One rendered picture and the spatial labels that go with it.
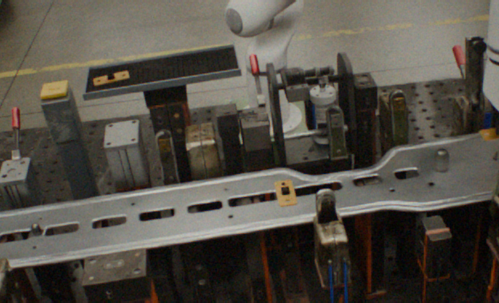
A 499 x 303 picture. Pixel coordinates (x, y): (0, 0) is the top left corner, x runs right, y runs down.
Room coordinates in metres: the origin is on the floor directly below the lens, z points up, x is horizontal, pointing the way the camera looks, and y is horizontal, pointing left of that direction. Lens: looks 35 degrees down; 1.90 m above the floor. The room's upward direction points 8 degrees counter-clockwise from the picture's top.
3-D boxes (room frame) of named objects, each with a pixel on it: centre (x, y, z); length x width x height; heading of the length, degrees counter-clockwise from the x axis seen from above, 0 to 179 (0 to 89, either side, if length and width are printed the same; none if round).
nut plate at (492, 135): (1.16, -0.53, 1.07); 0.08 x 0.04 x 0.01; 93
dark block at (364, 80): (1.37, -0.28, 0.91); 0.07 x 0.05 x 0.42; 2
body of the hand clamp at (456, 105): (1.33, -0.52, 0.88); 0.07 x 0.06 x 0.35; 2
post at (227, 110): (1.35, 0.04, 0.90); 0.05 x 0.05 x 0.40; 2
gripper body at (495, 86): (1.16, -0.53, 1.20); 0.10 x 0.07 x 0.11; 2
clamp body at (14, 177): (1.28, 0.53, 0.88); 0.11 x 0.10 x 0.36; 2
